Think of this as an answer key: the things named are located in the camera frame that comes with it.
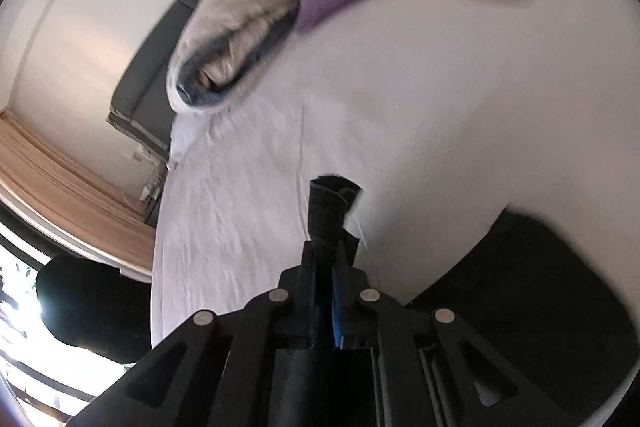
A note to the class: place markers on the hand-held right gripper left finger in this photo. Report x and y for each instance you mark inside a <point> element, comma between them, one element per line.
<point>306,307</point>

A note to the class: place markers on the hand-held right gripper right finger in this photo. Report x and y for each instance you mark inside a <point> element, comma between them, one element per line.
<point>339,307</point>

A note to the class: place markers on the black denim pants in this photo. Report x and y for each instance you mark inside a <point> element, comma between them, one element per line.
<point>326,207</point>

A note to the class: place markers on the bed with white sheet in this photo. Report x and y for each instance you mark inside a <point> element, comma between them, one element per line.
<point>400,117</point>

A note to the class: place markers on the dark grey headboard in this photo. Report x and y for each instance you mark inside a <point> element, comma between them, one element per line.
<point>150,77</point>

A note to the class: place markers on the beige curtain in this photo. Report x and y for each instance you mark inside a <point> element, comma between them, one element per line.
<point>55,182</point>

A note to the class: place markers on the window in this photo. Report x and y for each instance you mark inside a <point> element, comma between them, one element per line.
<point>30,357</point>

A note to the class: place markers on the rolled white and blue duvet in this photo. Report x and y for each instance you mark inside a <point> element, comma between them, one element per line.
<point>235,22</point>

